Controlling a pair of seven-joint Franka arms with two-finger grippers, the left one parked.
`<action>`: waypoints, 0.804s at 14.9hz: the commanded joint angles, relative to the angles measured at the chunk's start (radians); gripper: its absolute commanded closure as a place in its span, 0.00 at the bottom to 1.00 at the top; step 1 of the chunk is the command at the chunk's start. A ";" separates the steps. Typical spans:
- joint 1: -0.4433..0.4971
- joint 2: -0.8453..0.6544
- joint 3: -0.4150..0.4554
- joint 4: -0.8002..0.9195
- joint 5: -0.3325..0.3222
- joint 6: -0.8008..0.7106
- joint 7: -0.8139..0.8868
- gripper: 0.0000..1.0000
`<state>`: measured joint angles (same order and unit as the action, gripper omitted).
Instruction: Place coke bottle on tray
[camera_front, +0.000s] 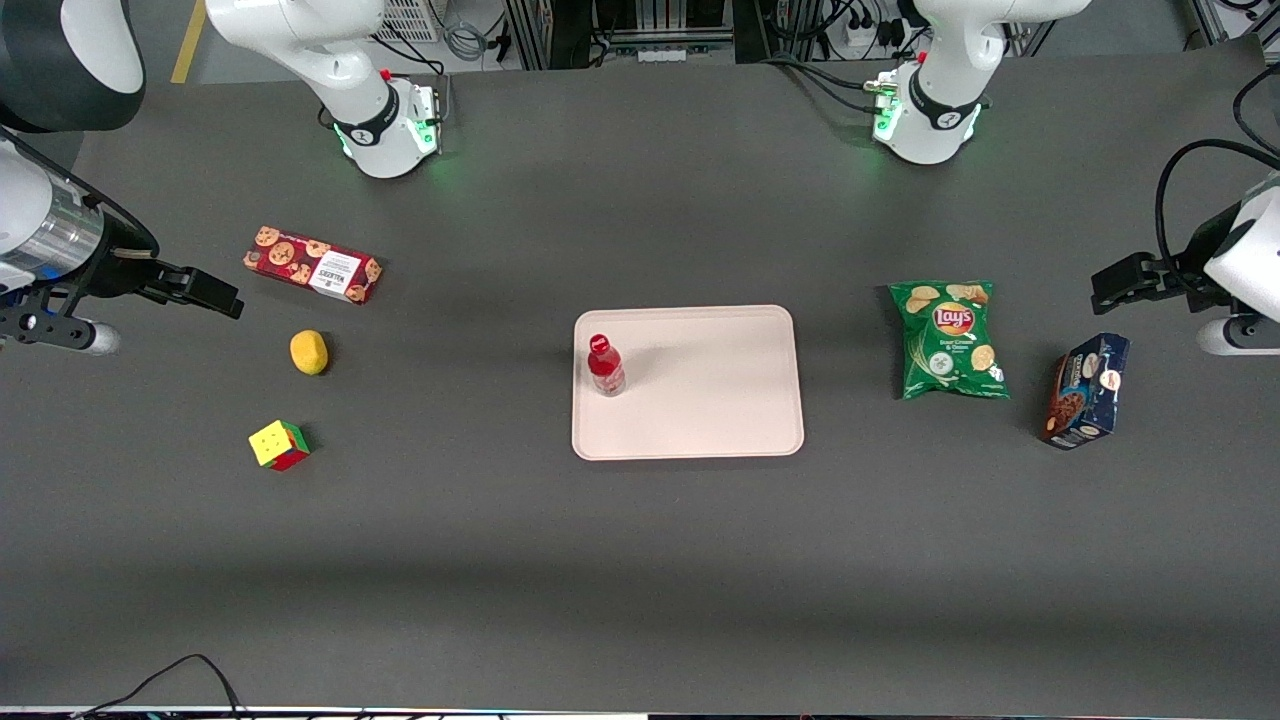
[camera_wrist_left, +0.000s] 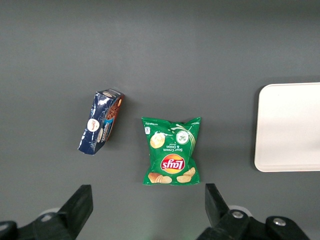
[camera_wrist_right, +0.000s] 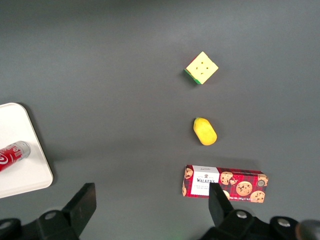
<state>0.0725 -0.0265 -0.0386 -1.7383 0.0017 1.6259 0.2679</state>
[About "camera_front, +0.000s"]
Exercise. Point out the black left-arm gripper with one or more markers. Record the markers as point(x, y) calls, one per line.
point(1176, 272)

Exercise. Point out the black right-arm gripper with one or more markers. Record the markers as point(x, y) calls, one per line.
point(122, 272)

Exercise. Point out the red coke bottle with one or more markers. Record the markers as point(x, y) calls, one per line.
point(605, 368)

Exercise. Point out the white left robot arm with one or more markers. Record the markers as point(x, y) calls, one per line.
point(940, 110)

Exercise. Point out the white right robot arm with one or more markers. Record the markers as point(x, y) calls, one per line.
point(300, 40)

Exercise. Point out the white rectangular plastic tray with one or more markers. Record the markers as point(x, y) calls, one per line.
point(710, 390)

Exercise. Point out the red cookie box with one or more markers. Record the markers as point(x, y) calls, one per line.
point(300, 262)

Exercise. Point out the dark blue cookie box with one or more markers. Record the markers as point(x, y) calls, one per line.
point(1085, 392)

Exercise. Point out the yellow lemon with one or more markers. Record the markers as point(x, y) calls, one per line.
point(309, 352)

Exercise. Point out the multicoloured puzzle cube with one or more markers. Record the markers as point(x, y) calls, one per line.
point(272, 443)

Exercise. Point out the green Lay's chips bag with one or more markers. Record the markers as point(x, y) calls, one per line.
point(950, 345)

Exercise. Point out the white right-arm base connector box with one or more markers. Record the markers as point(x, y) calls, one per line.
point(428, 115)

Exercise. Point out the left-arm base connector block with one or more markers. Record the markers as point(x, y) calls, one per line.
point(883, 105)

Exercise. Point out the white vent grate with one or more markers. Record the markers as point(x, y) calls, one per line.
point(410, 20)

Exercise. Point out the white power strip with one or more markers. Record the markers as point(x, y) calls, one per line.
point(872, 30)

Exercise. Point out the black metal equipment rack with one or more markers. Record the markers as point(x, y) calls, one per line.
point(560, 30)

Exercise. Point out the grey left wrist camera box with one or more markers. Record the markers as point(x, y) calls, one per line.
point(1235, 337)

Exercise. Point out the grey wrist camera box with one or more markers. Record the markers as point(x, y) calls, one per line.
point(60, 330)
point(1235, 337)

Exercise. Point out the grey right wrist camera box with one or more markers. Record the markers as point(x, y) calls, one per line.
point(60, 330)

